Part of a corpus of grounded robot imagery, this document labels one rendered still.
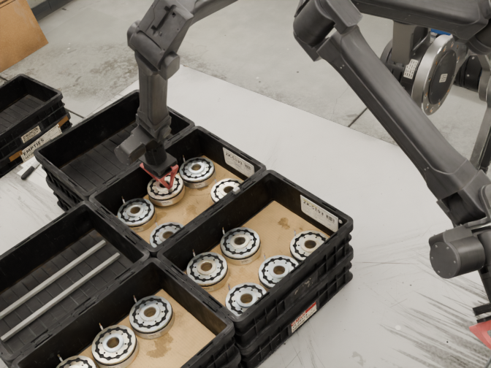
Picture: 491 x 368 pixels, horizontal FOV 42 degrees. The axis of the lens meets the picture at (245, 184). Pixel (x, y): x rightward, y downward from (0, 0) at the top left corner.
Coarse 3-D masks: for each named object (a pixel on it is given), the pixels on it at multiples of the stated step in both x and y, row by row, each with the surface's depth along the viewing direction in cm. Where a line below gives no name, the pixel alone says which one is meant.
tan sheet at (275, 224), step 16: (272, 208) 177; (256, 224) 173; (272, 224) 172; (288, 224) 172; (304, 224) 171; (272, 240) 168; (288, 240) 168; (240, 272) 162; (256, 272) 161; (224, 288) 159; (224, 304) 156
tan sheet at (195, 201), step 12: (204, 156) 196; (216, 168) 191; (216, 180) 187; (192, 192) 185; (204, 192) 184; (180, 204) 182; (192, 204) 181; (204, 204) 181; (156, 216) 180; (168, 216) 179; (180, 216) 179; (192, 216) 178
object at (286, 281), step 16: (240, 192) 168; (304, 192) 166; (336, 208) 160; (352, 224) 156; (176, 240) 159; (336, 240) 154; (160, 256) 156; (320, 256) 152; (176, 272) 152; (304, 272) 150; (272, 288) 145; (256, 304) 142; (240, 320) 140
